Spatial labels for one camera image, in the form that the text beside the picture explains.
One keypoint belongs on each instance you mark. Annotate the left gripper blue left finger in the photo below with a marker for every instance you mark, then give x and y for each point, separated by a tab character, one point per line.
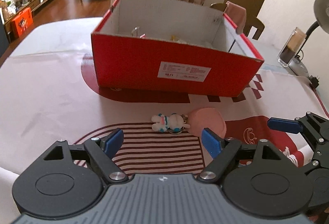
101	151

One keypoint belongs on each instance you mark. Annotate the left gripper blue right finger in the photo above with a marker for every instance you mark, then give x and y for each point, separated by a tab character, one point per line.
224	153

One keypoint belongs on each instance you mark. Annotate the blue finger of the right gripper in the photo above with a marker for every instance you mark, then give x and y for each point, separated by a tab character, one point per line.
284	125

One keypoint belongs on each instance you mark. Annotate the pink round plush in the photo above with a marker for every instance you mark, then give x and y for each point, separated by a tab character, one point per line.
206	117

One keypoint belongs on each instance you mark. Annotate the black power plug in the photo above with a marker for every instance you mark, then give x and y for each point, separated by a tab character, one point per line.
314	81

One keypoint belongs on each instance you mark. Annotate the red cardboard shoe box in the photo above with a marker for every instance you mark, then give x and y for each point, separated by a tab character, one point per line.
172	45

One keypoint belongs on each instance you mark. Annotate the wooden chair with towel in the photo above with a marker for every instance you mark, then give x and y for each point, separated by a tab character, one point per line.
251	21

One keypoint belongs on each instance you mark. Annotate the pink towel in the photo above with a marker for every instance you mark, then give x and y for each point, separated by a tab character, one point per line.
237	14

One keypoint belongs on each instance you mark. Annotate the orange gift box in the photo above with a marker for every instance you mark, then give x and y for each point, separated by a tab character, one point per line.
21	22

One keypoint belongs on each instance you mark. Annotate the white rabbit keychain toy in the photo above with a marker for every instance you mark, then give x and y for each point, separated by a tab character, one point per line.
173	124

